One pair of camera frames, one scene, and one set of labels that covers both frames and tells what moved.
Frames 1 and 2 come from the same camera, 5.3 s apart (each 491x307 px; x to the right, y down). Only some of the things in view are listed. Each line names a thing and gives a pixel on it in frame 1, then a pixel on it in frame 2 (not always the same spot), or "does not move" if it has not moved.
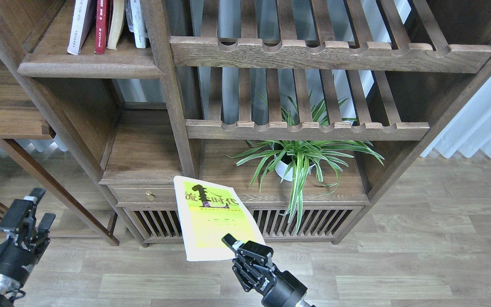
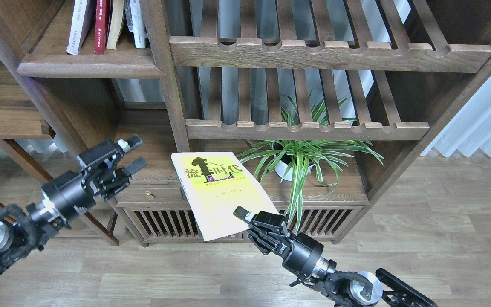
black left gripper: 6,267 → 69,195
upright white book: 136,22 does not move
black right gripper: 275,288 → 301,255
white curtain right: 489,121 does not move
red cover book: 100,43 does not move
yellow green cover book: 207,211 → 215,183
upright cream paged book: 116,20 does not move
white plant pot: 285,171 does not move
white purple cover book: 84,15 does not move
